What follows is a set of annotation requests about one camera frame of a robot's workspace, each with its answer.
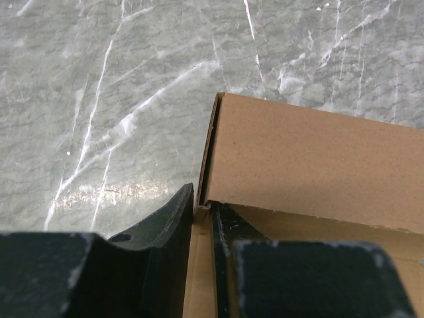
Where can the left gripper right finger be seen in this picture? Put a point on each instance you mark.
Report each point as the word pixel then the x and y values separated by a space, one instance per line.
pixel 274 264

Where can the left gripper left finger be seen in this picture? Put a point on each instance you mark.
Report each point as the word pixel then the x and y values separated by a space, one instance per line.
pixel 139 272

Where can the brown cardboard box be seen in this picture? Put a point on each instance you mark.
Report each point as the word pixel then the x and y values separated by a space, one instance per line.
pixel 303 174

